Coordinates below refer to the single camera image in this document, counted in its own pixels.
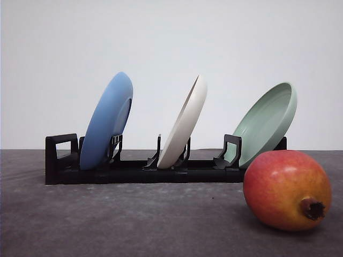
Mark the white plate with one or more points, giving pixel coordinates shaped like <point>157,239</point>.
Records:
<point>186,124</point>

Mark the red yellow pomegranate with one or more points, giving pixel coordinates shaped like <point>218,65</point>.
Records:
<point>288,190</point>

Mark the blue plate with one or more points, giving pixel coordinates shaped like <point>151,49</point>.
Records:
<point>109,118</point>

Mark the green plate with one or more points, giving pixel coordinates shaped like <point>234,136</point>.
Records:
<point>265,125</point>

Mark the black plate rack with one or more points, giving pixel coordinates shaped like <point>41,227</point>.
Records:
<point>63,166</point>

